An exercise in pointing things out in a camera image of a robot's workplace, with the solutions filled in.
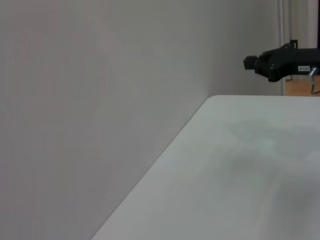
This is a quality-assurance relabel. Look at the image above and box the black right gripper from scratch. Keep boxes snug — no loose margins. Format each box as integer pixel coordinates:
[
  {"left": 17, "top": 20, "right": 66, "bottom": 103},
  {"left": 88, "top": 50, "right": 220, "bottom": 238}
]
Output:
[{"left": 243, "top": 39, "right": 320, "bottom": 83}]

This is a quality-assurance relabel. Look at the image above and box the white vertical frame post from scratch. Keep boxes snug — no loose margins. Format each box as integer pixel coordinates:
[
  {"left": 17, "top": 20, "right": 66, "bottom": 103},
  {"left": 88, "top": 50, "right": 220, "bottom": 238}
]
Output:
[{"left": 277, "top": 0, "right": 292, "bottom": 96}]

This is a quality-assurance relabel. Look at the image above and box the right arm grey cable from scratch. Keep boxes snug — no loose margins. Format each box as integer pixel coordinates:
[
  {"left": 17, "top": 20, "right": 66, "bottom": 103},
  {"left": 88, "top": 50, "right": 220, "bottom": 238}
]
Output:
[{"left": 308, "top": 66, "right": 320, "bottom": 96}]

